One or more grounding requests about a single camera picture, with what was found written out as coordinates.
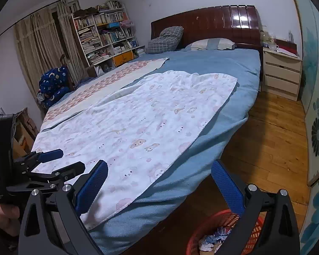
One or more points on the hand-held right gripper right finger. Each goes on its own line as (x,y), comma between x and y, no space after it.
(227,186)

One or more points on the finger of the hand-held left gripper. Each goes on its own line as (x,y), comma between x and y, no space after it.
(51,154)
(69,170)

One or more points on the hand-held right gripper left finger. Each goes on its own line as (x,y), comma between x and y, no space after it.
(93,188)

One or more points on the red plastic basket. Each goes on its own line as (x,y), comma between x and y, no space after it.
(202,225)

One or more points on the blue white wrapper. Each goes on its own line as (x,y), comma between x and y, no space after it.
(215,237)

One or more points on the person's left hand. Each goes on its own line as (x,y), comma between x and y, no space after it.
(4,216)

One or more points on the wooden desk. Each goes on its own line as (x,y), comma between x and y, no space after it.
(26,130)

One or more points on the blue moon-print cloth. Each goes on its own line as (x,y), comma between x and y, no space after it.
(53,82)

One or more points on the white printed blanket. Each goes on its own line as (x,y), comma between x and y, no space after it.
(148,117)

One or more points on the cream red-patterned mat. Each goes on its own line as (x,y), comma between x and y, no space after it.
(111,79)

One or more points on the beige curtains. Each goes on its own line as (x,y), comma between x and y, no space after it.
(40,45)

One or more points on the floral wardrobe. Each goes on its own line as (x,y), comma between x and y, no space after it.
(316,111)

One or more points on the bed with blue sheet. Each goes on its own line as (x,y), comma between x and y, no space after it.
(223,66)

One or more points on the orange storage box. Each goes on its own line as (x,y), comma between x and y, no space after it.
(123,58)

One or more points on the cream nightstand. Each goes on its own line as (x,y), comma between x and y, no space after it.
(281,71)

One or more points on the white bookshelf with books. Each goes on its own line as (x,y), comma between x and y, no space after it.
(101,32)

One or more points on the blue white striped pillow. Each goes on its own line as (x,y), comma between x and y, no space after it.
(210,43)

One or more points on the white cup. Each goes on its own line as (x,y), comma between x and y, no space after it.
(273,47)

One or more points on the black curtain rod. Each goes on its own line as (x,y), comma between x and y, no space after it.
(42,8)

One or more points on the grey checkered pillow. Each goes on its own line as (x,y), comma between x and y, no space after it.
(164,41)

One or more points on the dark wooden headboard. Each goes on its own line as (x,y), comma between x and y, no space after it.
(210,21)

